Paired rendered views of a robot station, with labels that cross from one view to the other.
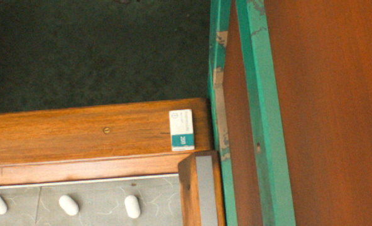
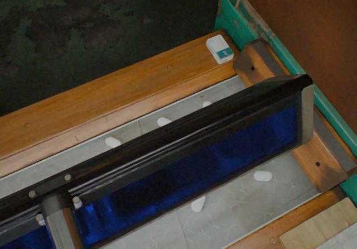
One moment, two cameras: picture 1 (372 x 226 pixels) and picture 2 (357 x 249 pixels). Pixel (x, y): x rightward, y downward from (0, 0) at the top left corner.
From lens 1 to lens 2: 0.39 m
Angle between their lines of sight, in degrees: 12
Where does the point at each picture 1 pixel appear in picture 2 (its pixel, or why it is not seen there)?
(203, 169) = (260, 49)
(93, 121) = (157, 65)
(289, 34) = not seen: outside the picture
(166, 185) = (223, 89)
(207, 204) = (275, 68)
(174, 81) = not seen: hidden behind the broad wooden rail
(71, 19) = (72, 70)
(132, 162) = (196, 80)
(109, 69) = not seen: hidden behind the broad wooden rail
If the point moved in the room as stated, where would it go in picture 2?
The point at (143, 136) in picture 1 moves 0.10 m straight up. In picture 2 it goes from (196, 62) to (199, 32)
